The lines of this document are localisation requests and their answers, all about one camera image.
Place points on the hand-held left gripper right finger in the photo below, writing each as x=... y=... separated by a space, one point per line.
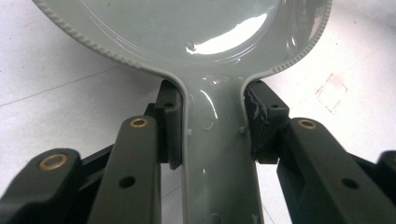
x=264 y=124

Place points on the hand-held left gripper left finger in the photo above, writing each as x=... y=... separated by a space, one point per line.
x=169 y=124

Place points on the grey dustpan with orange edge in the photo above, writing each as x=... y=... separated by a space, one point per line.
x=202 y=46

